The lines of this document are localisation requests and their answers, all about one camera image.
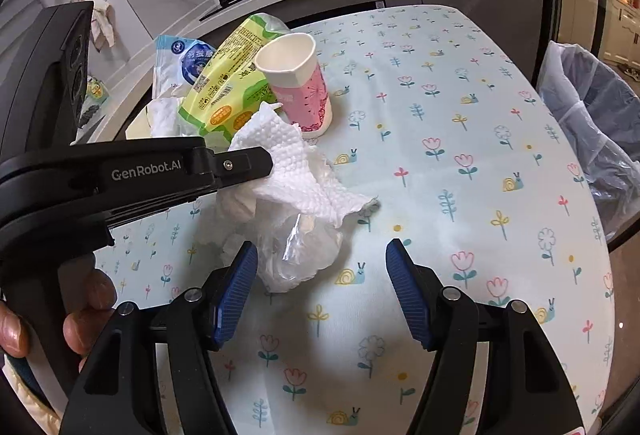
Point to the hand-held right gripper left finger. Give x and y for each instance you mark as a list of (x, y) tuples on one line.
[(232, 295)]

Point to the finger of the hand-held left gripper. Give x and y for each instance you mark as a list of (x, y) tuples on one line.
[(240, 165)]

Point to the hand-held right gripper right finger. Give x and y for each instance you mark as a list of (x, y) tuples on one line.
[(407, 295)]

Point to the white embossed paper towel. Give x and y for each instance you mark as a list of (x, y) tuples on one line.
[(295, 175)]

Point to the clear plastic bag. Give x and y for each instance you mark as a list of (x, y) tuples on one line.
[(300, 250)]

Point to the green yellow snack packet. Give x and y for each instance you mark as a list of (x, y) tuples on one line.
[(225, 85)]

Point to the pink white paper cup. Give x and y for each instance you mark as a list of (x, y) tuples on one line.
[(300, 85)]

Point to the blue white wipes packet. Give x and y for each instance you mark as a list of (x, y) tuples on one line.
[(175, 60)]

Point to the trash bin with clear liner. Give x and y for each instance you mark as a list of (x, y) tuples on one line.
[(590, 115)]

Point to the person's left hand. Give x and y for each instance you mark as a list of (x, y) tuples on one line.
[(92, 325)]

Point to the small colourful packet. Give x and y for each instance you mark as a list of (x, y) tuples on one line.
[(95, 97)]

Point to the floral snail print tablecloth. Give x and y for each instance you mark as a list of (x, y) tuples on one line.
[(450, 140)]

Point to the hanging kitchen rag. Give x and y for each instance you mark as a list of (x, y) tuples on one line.
[(100, 22)]

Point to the white cabinet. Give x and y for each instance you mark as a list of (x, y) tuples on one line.
[(627, 27)]

